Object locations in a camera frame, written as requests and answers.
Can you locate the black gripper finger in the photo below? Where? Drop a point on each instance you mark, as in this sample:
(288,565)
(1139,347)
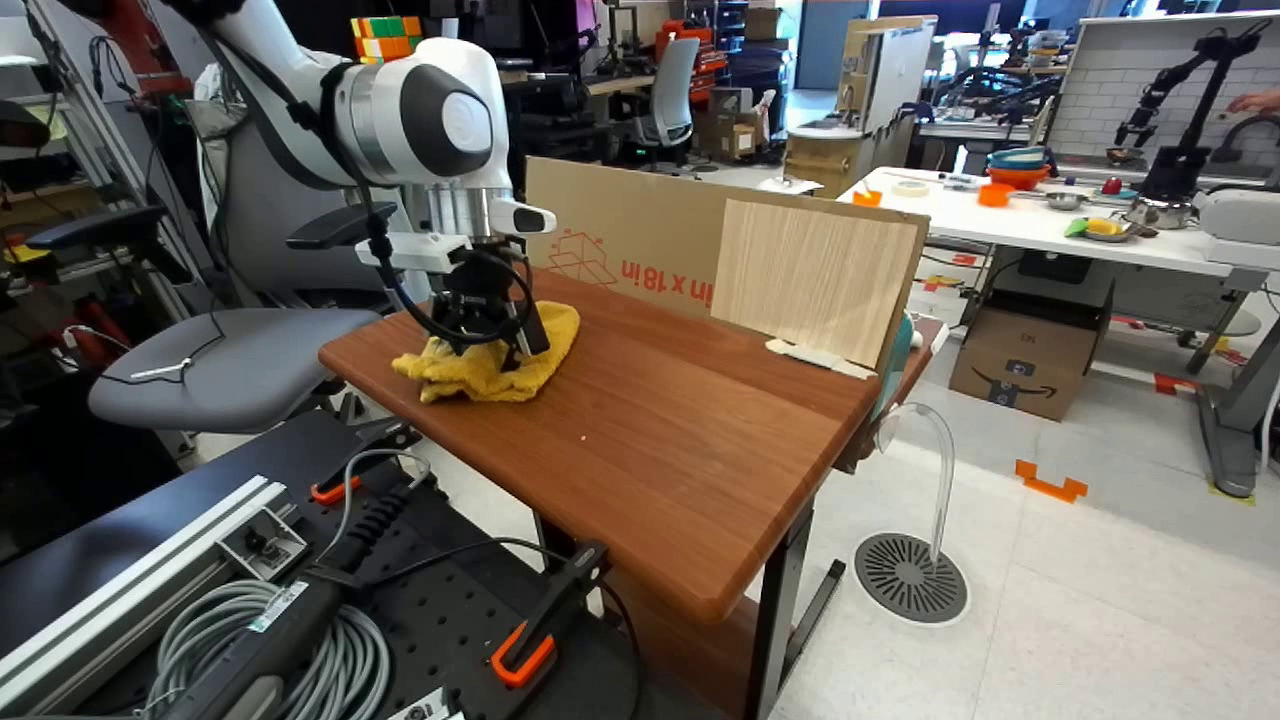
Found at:
(523,339)
(458,333)

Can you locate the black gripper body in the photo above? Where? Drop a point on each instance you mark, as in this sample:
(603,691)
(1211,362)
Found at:
(487,283)

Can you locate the yellow terry towel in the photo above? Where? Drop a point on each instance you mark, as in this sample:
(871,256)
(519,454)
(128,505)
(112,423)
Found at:
(465,380)

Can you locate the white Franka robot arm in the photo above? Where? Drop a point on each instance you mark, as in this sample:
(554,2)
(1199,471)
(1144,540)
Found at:
(385,121)

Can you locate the small black robot arm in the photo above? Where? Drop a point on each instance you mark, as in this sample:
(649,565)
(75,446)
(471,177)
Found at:
(1176,169)

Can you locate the large printed cardboard box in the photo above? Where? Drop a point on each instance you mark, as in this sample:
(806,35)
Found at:
(613,225)

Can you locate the black orange bar clamp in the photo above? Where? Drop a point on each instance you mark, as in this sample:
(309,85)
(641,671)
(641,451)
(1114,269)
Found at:
(334,493)
(523,663)

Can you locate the grey padded office chair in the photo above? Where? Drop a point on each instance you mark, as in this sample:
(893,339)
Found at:
(224,367)

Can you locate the multicolour block toy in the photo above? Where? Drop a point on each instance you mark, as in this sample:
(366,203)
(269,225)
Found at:
(385,38)

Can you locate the black robot mounting board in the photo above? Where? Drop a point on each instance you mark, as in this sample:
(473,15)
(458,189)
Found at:
(427,603)

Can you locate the short silver aluminium extrusion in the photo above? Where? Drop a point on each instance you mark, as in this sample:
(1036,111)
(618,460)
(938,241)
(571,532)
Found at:
(265,547)

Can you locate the light wood panel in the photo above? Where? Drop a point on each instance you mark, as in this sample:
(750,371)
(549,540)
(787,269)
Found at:
(813,283)

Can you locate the beige round container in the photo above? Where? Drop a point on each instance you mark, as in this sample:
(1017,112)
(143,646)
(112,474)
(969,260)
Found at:
(825,162)

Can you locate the white curved tube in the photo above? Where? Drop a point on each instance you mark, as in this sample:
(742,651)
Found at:
(947,460)

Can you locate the tall cardboard box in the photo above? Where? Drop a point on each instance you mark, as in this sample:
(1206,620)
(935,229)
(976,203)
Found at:
(885,75)

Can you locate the round grey floor disc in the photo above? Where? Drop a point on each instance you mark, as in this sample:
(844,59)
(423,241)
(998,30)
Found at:
(914,580)

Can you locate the orange cup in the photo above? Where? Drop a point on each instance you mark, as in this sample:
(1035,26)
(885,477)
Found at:
(994,194)

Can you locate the white adjustable desk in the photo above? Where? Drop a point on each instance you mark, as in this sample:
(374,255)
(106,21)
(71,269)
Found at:
(1015,225)

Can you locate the small printed cardboard box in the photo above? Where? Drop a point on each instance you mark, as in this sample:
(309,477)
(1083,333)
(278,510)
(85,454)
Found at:
(1026,362)

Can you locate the blue orange bowl stack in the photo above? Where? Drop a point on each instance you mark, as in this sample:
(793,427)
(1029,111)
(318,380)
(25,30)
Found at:
(1023,169)

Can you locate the yellow green toy items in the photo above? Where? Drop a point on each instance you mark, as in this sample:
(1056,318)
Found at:
(1100,225)

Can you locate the white perforated board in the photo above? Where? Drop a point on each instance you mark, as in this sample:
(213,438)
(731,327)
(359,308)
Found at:
(1093,93)

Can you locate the white plastic container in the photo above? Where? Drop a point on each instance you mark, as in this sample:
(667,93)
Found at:
(1243,218)

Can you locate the metal table frame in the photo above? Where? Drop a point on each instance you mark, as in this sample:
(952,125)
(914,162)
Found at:
(782,625)

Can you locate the long silver aluminium rail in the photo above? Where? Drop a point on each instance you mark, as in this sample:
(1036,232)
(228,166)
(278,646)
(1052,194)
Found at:
(133,586)

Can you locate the orange floor bracket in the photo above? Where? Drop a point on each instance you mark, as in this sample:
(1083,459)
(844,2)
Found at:
(1050,485)

